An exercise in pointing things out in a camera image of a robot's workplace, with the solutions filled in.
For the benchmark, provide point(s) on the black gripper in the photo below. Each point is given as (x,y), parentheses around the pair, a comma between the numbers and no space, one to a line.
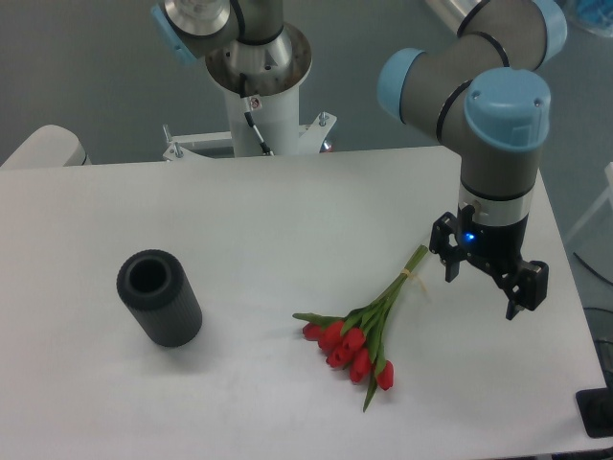
(495,248)

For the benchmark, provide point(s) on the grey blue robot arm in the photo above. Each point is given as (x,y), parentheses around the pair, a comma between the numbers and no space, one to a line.
(481,99)

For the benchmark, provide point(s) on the red tulip bouquet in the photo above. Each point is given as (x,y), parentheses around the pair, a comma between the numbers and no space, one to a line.
(355,341)

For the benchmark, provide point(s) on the black device at table edge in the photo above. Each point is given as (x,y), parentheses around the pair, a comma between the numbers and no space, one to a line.
(595,408)

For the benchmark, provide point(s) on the black ribbed cylindrical vase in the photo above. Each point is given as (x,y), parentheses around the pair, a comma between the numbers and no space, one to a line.
(155,289)

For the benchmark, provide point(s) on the white rounded chair back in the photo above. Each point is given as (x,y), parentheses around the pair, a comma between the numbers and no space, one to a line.
(49,146)

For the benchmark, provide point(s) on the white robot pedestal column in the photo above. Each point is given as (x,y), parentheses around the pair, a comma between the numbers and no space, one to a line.
(260,86)

